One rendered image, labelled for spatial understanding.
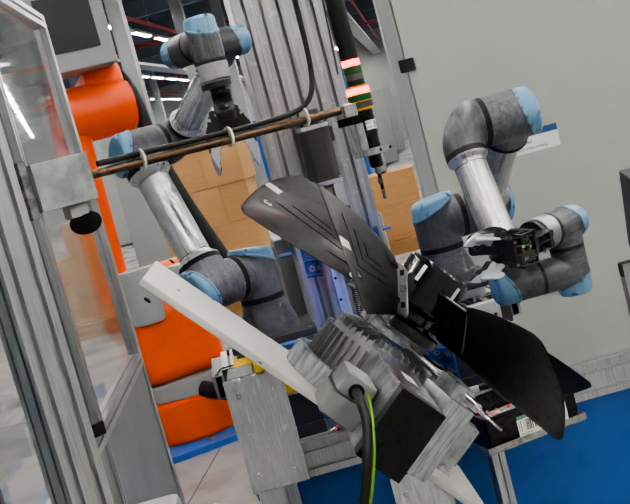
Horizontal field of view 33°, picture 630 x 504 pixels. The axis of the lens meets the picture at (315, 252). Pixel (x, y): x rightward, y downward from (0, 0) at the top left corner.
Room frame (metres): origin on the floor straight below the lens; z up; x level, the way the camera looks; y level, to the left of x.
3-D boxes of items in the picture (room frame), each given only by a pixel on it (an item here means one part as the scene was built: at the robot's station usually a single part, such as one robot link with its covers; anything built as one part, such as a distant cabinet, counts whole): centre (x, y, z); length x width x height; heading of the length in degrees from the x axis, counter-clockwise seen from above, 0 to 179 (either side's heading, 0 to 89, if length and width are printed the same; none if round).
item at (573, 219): (2.26, -0.54, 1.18); 0.11 x 0.08 x 0.09; 129
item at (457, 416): (1.58, -0.10, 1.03); 0.15 x 0.10 x 0.14; 92
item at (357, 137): (1.92, -0.14, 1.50); 0.09 x 0.07 x 0.10; 127
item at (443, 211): (2.76, -0.34, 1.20); 0.13 x 0.12 x 0.14; 98
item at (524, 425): (2.13, -0.31, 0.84); 0.22 x 0.17 x 0.07; 108
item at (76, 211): (1.57, 0.32, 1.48); 0.05 x 0.04 x 0.05; 127
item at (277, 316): (2.73, 0.16, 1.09); 0.15 x 0.15 x 0.10
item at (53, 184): (1.55, 0.35, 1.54); 0.10 x 0.07 x 0.08; 127
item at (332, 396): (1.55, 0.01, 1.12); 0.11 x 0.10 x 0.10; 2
